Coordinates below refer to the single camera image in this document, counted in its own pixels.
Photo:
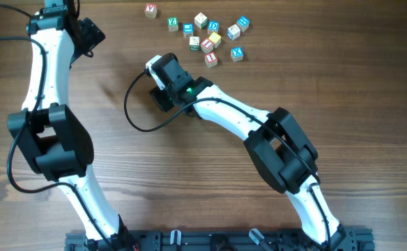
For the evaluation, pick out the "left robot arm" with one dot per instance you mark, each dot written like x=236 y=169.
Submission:
x=52 y=140

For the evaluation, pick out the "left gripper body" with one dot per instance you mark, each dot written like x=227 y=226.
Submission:
x=92 y=36

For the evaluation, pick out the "red I block lower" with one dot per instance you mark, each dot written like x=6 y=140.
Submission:
x=211 y=59

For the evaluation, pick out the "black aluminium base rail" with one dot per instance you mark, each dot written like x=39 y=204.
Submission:
x=348 y=239

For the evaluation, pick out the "red i block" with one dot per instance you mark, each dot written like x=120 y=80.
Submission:
x=206 y=46
x=211 y=59

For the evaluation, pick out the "blue D letter block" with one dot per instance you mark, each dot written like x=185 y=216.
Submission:
x=213 y=27

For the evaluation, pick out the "blue picture block right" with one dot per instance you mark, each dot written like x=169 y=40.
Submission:
x=243 y=23

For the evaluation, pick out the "green Z letter block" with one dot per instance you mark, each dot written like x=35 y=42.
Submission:
x=172 y=23

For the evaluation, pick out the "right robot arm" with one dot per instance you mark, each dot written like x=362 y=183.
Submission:
x=283 y=155

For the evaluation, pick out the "blue picture block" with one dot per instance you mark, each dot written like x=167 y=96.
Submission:
x=188 y=30
x=243 y=23

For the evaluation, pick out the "white green top block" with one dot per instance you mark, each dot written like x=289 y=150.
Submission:
x=200 y=20

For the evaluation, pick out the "red I block upper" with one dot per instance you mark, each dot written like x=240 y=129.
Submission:
x=206 y=46

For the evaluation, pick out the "red V letter block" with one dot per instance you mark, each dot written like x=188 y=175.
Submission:
x=151 y=10

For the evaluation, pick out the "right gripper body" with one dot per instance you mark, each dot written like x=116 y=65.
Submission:
x=164 y=97

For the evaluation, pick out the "blue X letter block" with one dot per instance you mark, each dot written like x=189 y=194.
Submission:
x=237 y=54

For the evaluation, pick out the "white green picture block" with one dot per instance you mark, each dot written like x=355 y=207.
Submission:
x=194 y=43

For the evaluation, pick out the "yellow top block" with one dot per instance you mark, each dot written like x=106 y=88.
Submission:
x=216 y=39

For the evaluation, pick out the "white blue side block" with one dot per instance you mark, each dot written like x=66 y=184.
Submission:
x=233 y=32

